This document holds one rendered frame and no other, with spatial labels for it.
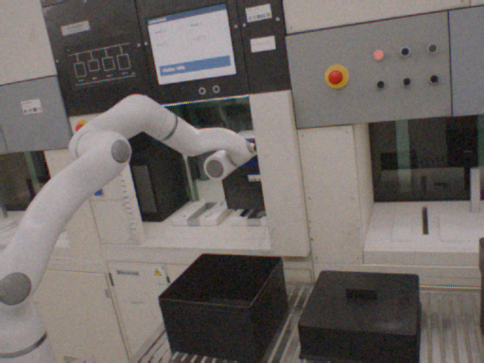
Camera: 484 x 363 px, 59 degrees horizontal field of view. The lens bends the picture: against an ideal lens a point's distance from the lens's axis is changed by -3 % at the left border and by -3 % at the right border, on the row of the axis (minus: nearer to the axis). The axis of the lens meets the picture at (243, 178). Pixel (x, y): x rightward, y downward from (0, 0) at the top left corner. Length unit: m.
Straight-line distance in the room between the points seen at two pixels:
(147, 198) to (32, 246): 0.97
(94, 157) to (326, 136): 0.67
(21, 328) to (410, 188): 1.42
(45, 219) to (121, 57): 0.70
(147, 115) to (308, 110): 0.47
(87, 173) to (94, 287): 1.00
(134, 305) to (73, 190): 0.93
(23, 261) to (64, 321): 1.25
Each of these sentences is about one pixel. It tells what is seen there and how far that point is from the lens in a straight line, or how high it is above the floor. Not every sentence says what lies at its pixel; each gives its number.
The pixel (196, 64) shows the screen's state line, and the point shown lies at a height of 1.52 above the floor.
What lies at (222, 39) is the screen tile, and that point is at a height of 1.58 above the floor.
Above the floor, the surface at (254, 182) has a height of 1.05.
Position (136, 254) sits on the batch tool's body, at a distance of 1.82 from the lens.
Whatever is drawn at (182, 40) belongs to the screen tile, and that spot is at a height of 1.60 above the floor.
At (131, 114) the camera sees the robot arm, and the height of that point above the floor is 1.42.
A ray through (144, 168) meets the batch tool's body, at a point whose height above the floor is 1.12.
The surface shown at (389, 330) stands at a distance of 1.13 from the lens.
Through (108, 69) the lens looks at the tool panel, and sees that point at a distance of 1.64.
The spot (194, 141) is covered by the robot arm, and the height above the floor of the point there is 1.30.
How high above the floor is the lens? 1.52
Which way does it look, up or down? 16 degrees down
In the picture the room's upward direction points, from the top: 9 degrees counter-clockwise
